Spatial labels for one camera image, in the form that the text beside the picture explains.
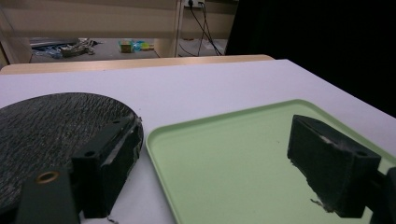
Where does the white wall socket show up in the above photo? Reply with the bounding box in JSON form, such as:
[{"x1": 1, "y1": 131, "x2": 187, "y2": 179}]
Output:
[{"x1": 183, "y1": 0, "x2": 206, "y2": 8}]

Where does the grey cluttered pile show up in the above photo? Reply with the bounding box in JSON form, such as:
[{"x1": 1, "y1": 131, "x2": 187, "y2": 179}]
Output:
[{"x1": 31, "y1": 37, "x2": 101, "y2": 60}]

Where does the light green plastic tray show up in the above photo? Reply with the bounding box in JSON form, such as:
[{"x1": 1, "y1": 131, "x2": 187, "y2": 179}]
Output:
[{"x1": 145, "y1": 98, "x2": 396, "y2": 224}]

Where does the black cable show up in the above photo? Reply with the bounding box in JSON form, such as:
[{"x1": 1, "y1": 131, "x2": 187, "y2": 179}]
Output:
[
  {"x1": 197, "y1": 1, "x2": 219, "y2": 57},
  {"x1": 188, "y1": 0, "x2": 222, "y2": 57}
]

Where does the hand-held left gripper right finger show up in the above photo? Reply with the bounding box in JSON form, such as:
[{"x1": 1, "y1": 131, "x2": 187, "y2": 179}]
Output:
[{"x1": 287, "y1": 114, "x2": 383, "y2": 218}]

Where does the colourful toy heap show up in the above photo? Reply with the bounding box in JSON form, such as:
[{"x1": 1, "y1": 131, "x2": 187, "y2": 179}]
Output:
[{"x1": 118, "y1": 38, "x2": 155, "y2": 54}]

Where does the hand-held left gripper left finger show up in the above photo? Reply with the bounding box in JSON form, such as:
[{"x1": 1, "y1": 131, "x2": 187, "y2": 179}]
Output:
[{"x1": 70, "y1": 115, "x2": 144, "y2": 219}]

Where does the black curtain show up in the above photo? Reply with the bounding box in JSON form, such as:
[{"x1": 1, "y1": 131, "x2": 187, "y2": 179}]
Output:
[{"x1": 224, "y1": 0, "x2": 396, "y2": 119}]

